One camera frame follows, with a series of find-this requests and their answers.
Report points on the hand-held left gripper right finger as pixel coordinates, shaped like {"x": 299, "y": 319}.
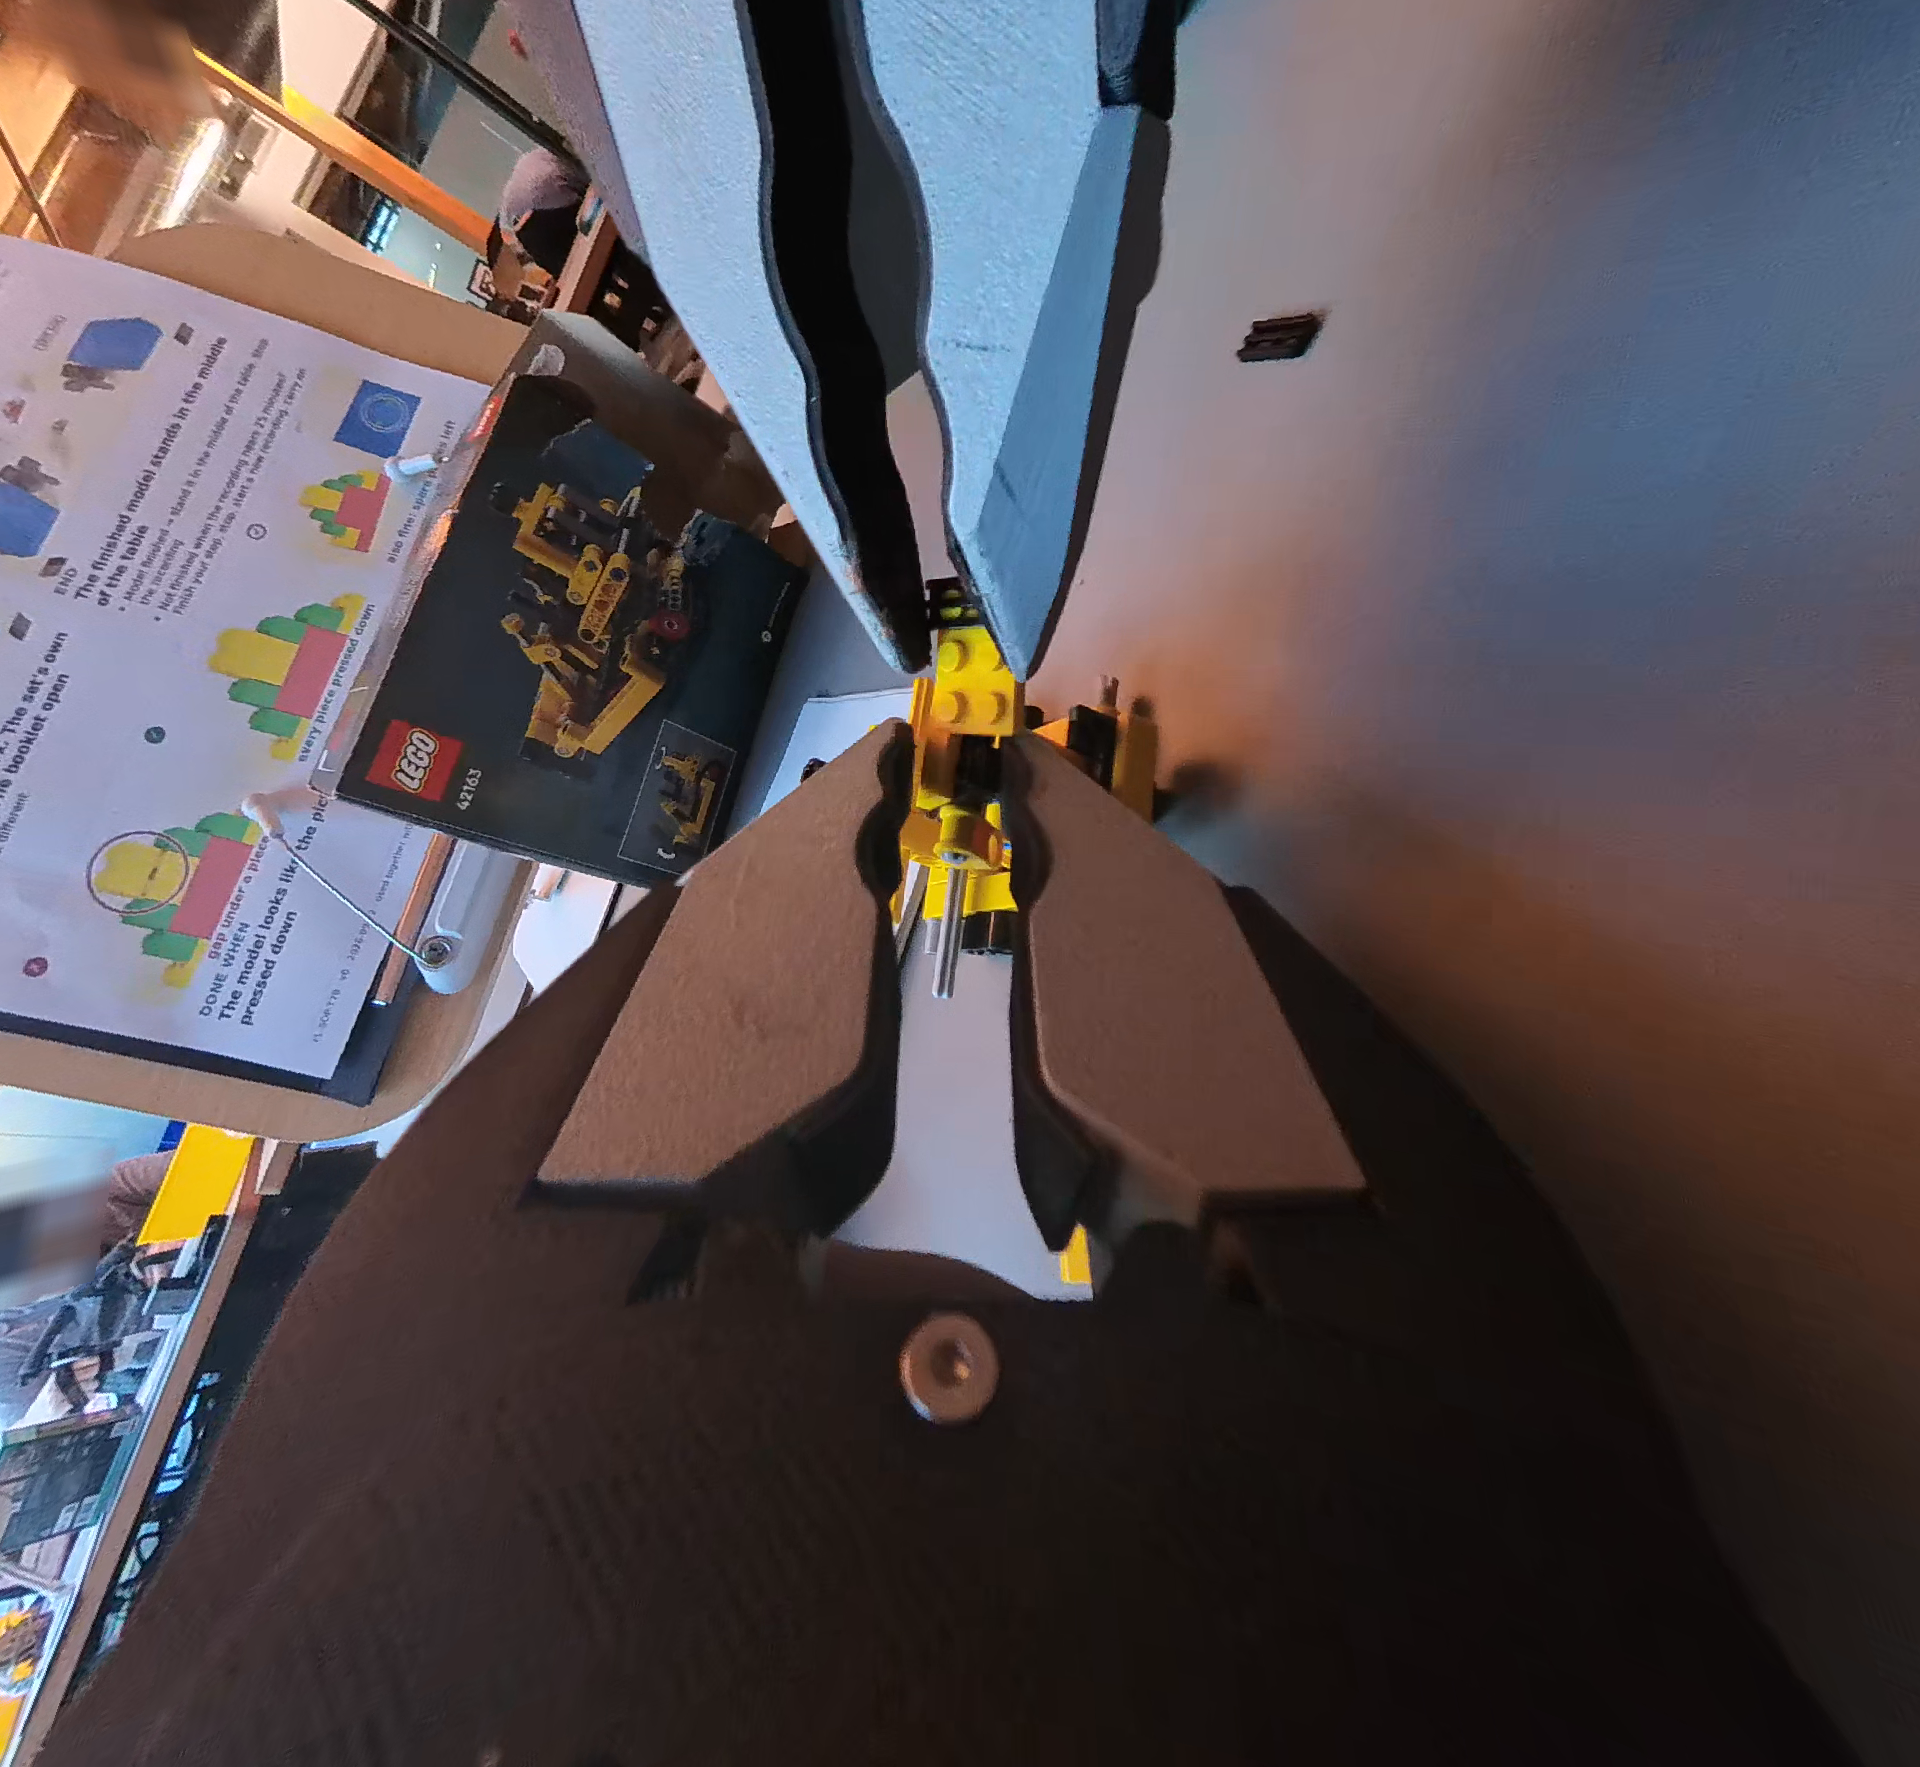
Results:
{"x": 1186, "y": 1032}

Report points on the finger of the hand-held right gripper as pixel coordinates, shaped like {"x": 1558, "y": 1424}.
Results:
{"x": 659, "y": 71}
{"x": 1004, "y": 147}

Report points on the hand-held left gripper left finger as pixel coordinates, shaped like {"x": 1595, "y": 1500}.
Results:
{"x": 719, "y": 1032}

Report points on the black lego grille tile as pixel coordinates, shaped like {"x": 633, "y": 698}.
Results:
{"x": 1279, "y": 338}

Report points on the yellow lego vehicle model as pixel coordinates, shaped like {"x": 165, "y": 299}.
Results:
{"x": 933, "y": 770}

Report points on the yellow black lego brick assembly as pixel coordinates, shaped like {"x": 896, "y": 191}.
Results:
{"x": 967, "y": 686}

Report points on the Lego instruction booklet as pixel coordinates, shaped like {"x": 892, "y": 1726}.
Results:
{"x": 825, "y": 748}
{"x": 579, "y": 920}

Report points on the yellow lego beam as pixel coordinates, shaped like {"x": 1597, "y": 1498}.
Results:
{"x": 1074, "y": 1260}

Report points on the dark lego set box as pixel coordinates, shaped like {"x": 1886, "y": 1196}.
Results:
{"x": 570, "y": 686}

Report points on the yellow storage bin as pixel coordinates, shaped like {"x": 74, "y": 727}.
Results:
{"x": 202, "y": 1174}

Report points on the printed instruction sheet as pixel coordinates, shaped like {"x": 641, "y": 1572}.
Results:
{"x": 150, "y": 566}

